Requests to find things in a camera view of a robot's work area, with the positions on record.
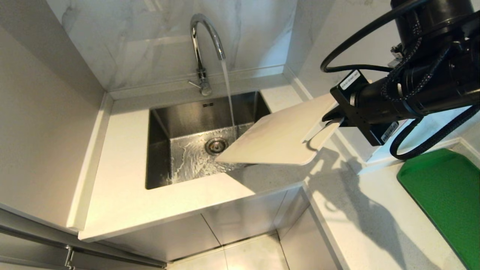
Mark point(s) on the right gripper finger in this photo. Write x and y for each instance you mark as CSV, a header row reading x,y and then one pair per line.
x,y
333,116

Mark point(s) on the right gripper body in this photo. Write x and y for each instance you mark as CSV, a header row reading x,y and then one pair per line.
x,y
369,105

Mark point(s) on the white plastic cutting board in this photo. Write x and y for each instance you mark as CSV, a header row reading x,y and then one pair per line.
x,y
277,135

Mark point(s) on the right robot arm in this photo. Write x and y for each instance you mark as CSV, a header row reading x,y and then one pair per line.
x,y
431,18

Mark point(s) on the chrome gooseneck faucet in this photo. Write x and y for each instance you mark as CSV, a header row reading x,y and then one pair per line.
x,y
197,48

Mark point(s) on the white cabinet door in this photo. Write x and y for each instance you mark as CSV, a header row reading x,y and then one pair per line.
x,y
294,208
247,217
168,236

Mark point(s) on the green plastic tray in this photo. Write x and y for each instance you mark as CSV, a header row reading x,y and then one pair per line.
x,y
446,191

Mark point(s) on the round metal sink drain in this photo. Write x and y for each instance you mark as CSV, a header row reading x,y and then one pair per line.
x,y
216,146

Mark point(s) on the stainless steel sink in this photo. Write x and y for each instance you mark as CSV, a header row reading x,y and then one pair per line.
x,y
180,123

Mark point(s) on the grey metal door track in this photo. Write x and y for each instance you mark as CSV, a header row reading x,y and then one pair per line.
x,y
56,243

